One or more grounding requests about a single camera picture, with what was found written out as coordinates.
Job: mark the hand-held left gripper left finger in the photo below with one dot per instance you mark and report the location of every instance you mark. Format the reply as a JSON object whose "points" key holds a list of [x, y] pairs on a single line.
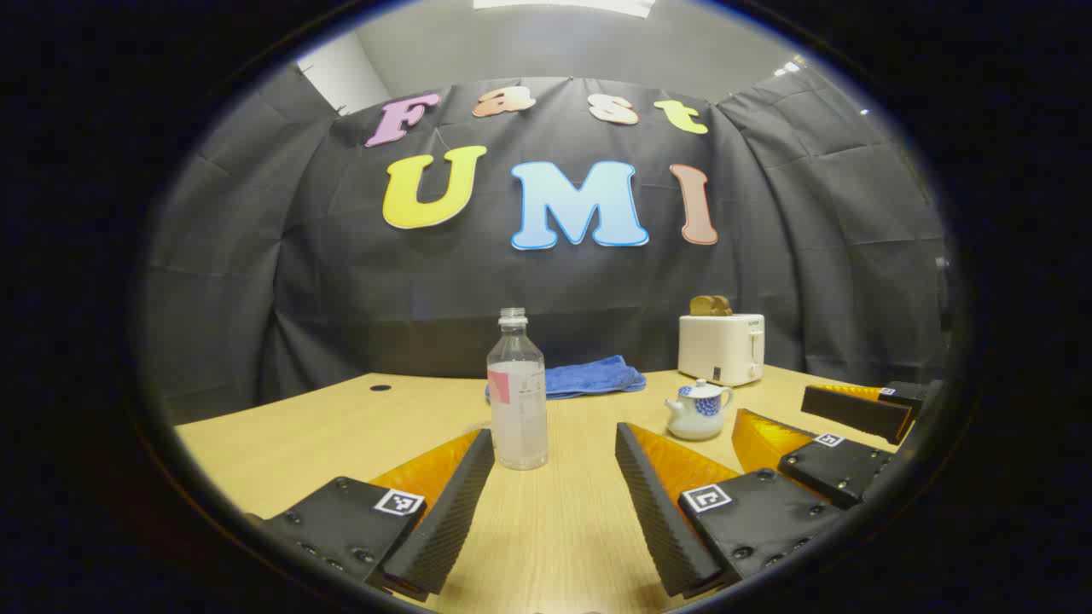
{"points": [[452, 520]]}

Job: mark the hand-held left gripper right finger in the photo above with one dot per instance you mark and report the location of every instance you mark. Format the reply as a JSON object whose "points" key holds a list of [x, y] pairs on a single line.
{"points": [[657, 520]]}

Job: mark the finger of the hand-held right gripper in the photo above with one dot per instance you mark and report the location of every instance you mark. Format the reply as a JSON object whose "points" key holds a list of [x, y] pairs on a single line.
{"points": [[840, 473], [857, 414]]}

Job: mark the white blue-flowered teacup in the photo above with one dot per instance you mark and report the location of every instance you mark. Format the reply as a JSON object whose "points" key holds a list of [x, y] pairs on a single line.
{"points": [[695, 422]]}

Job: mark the clear plastic water bottle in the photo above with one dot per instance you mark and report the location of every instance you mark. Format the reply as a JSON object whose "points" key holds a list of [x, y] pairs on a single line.
{"points": [[517, 409]]}

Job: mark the white toaster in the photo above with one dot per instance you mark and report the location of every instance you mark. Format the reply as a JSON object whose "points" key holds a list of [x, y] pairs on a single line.
{"points": [[717, 350]]}

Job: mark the blue folded towel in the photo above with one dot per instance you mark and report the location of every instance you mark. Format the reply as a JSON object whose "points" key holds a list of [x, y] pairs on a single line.
{"points": [[589, 377]]}

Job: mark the brown toast slice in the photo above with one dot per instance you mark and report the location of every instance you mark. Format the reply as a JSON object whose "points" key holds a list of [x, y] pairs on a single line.
{"points": [[701, 306], [723, 306]]}

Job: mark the ceiling light panel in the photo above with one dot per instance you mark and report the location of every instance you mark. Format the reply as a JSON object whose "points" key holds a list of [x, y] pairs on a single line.
{"points": [[563, 5]]}

